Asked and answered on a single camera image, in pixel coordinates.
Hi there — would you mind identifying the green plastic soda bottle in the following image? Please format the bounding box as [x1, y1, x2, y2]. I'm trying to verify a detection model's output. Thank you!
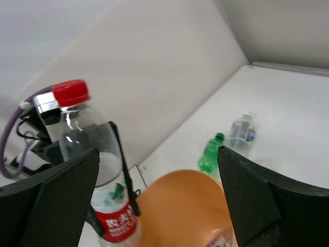
[198, 132, 225, 174]

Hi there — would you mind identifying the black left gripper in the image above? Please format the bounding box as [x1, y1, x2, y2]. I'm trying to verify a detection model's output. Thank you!
[20, 108, 141, 216]

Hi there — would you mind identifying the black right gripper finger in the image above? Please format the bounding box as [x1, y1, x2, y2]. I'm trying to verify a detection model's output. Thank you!
[86, 205, 104, 236]
[217, 146, 328, 246]
[1, 149, 99, 246]

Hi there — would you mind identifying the clear bottle blue yellow label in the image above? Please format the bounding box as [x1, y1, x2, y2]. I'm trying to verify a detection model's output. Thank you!
[228, 111, 256, 157]

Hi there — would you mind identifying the orange plastic bin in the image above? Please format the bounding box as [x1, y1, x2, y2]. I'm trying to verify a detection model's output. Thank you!
[137, 170, 237, 246]

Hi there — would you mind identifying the clear bottle red label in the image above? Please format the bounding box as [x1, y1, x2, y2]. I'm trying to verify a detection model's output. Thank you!
[52, 79, 141, 246]

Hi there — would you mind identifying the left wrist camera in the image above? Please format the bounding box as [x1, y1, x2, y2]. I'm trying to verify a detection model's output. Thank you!
[33, 92, 61, 126]

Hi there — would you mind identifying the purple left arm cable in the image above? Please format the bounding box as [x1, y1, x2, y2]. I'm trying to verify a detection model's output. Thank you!
[0, 86, 54, 180]

